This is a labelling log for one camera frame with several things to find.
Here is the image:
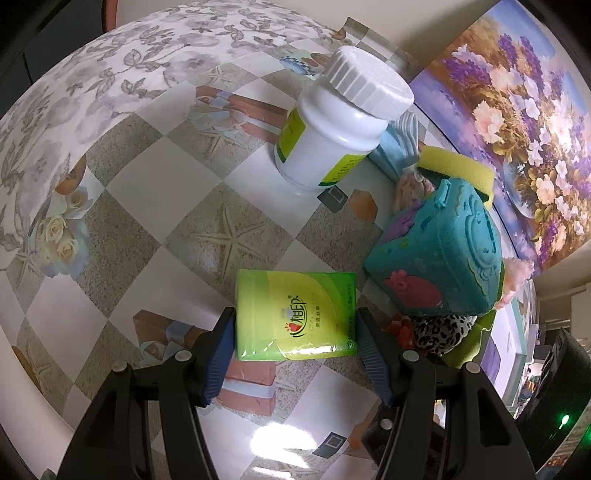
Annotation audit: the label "checkered printed tablecloth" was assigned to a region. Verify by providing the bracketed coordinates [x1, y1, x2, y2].
[0, 7, 539, 480]

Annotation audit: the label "yellow sponge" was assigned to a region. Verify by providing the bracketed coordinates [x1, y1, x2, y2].
[418, 145, 496, 206]

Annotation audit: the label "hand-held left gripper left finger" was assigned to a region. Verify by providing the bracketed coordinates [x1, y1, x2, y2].
[55, 307, 238, 480]

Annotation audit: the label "red plastic toy clip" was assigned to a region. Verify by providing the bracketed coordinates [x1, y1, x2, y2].
[383, 316, 416, 349]

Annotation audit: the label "lime green packet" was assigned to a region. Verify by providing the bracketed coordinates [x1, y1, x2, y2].
[443, 309, 497, 370]

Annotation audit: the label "white plastic bottle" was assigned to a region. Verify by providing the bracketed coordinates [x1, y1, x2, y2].
[274, 45, 415, 191]

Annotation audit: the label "peach fluffy scrunchie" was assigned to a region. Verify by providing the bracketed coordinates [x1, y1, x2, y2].
[496, 258, 532, 310]

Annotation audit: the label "leopard print scrunchie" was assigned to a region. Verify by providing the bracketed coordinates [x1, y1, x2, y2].
[411, 314, 476, 355]

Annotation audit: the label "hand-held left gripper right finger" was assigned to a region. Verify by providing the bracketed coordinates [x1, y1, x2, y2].
[353, 307, 539, 480]

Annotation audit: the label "flower painting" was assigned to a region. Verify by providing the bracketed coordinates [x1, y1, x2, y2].
[409, 0, 591, 273]

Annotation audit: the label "blue face mask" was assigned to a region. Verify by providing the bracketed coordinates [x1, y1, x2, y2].
[369, 111, 423, 178]

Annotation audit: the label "pink printed pouch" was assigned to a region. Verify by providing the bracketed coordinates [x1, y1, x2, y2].
[396, 168, 439, 213]

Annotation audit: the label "white tray with teal rim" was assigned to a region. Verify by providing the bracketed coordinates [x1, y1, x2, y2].
[480, 277, 539, 407]

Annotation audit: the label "green tissue pack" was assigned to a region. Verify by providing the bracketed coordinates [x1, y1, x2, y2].
[235, 269, 358, 361]

